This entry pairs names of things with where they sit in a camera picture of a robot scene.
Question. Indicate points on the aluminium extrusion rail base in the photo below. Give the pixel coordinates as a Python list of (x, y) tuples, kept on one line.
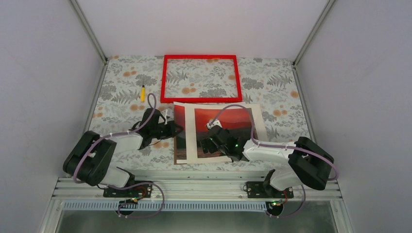
[(194, 185)]

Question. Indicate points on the left aluminium corner post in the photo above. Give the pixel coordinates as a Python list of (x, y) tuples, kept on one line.
[(88, 29)]

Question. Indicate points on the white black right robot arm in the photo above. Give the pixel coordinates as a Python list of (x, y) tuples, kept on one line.
[(303, 161)]

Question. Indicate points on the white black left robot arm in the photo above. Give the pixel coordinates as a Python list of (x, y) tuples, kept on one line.
[(90, 161)]

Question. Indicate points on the aluminium corner post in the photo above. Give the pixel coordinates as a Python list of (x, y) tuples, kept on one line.
[(321, 18), (88, 29)]

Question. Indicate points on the sunset photo print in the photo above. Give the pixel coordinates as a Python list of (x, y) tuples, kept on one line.
[(180, 151)]

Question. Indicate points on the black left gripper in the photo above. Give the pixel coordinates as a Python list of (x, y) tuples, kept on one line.
[(171, 132)]

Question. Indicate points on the yellow handled screwdriver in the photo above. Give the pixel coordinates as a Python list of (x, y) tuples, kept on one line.
[(142, 93)]

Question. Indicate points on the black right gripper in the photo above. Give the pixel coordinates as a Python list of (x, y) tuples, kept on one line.
[(211, 149)]

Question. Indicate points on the right aluminium corner post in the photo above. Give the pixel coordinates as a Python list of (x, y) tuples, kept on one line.
[(321, 18)]

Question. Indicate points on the red wooden picture frame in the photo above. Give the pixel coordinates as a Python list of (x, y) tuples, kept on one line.
[(167, 57)]

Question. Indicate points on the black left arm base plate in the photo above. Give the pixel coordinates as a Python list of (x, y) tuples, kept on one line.
[(142, 191)]

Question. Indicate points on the white mat board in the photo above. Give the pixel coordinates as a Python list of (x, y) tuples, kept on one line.
[(253, 110)]

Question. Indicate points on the floral patterned table mat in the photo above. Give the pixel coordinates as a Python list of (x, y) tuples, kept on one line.
[(267, 82)]

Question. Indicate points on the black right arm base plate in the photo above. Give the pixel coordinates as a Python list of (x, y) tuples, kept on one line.
[(259, 190)]

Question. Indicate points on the grey slotted cable duct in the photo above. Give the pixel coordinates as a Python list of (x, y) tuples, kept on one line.
[(147, 205)]

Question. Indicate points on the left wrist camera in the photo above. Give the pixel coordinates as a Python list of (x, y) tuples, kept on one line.
[(167, 115)]

